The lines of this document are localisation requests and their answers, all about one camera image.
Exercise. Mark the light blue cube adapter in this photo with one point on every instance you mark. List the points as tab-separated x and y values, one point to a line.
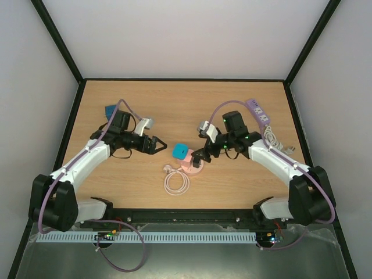
180	151

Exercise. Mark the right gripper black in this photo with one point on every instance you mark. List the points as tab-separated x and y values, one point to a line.
207	151

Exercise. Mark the purple power strip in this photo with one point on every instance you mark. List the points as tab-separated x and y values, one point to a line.
258	113

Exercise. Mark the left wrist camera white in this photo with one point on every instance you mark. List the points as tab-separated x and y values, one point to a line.
143	124

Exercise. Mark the black charger plug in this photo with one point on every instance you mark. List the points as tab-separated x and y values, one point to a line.
197	161

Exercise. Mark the black frame rail front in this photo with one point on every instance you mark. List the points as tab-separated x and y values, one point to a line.
251	219

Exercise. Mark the pink round socket base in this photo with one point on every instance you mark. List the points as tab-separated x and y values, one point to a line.
191	170

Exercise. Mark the light blue cable duct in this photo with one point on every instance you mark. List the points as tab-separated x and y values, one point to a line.
150	237

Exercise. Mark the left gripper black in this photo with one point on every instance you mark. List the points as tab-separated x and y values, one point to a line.
154	140

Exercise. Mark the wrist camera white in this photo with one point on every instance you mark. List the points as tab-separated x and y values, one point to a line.
143	124
209	130

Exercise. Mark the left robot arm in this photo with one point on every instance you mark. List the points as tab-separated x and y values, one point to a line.
53	201

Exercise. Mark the pink cube socket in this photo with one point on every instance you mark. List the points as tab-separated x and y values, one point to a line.
187	161

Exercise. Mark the dark blue cube adapter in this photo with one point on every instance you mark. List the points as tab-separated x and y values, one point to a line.
109	112

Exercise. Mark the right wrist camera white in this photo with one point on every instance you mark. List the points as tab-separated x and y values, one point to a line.
209	130

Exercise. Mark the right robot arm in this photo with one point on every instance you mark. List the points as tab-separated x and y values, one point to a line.
310	197

